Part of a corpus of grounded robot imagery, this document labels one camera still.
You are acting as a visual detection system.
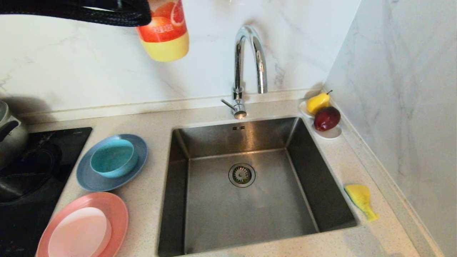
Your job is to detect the chrome gooseneck faucet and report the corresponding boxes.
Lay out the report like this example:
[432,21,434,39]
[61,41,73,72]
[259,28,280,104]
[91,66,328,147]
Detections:
[221,25,268,120]

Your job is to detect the dish soap bottle yellow cap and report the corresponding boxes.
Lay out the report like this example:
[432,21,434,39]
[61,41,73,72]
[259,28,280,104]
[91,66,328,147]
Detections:
[137,0,190,62]

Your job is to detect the stainless steel sink basin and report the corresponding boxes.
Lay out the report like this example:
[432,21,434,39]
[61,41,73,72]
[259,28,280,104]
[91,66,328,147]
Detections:
[157,116,358,257]

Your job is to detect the yellow green sponge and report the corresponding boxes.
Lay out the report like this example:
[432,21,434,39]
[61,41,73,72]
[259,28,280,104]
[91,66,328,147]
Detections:
[344,184,380,222]

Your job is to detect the round metal drain strainer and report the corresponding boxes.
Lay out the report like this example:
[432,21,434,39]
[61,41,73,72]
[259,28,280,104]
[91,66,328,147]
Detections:
[228,163,256,188]

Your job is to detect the yellow pear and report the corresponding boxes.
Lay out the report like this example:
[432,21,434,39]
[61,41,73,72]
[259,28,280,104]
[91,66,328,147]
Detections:
[307,90,333,115]

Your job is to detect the dark red apple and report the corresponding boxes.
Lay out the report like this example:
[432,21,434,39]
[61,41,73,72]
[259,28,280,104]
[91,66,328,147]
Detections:
[314,106,341,132]

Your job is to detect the small white fruit dish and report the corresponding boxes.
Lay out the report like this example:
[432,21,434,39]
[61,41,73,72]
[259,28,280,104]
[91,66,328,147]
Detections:
[299,101,342,140]

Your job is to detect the teal bowl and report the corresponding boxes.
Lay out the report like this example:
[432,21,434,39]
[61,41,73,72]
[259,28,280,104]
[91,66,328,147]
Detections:
[90,139,139,178]

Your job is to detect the blue plate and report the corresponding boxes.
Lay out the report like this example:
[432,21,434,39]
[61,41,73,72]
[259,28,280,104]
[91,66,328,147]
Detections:
[76,134,148,192]

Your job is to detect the small light pink plate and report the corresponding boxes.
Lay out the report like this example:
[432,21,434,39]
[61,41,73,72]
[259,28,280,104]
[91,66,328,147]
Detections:
[48,207,112,257]

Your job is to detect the black glass cooktop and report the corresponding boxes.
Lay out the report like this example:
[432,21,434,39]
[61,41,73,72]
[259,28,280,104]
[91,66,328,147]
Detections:
[0,127,93,257]

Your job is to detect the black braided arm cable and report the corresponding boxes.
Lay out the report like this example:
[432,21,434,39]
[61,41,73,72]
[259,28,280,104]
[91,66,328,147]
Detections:
[0,2,152,27]

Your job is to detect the steel pot black handle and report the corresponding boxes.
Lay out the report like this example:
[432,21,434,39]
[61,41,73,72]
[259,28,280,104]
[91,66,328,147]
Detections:
[0,101,30,171]

